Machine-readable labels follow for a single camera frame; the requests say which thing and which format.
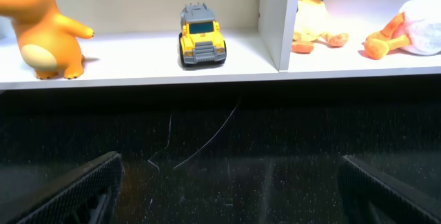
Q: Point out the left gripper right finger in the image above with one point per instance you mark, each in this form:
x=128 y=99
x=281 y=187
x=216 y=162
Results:
x=379 y=196

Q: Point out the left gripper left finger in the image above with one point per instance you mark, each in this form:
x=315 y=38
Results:
x=72 y=193

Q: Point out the white shelf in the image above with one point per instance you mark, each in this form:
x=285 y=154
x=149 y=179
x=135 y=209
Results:
x=151 y=55

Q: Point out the orange dinosaur figure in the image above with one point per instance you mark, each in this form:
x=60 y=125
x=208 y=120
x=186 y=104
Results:
x=41 y=31

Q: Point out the white plush goose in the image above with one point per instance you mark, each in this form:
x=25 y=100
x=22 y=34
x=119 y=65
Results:
x=410 y=27

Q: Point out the yellow plush duck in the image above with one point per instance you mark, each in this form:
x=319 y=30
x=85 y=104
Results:
x=313 y=13

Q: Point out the grey and yellow toy truck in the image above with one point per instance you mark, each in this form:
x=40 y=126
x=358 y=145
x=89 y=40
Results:
x=201 y=36

